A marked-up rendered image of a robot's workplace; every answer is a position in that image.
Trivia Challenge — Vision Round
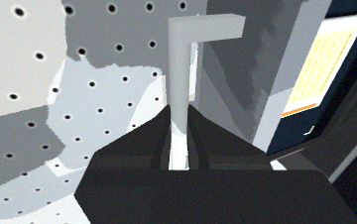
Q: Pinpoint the dark grey gel imager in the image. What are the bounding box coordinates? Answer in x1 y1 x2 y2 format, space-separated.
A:
168 0 357 217

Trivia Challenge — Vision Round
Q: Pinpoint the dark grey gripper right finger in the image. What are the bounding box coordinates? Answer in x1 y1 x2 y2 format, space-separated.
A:
186 104 273 169

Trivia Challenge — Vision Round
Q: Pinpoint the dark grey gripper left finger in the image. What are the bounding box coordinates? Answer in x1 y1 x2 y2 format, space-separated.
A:
85 105 172 171

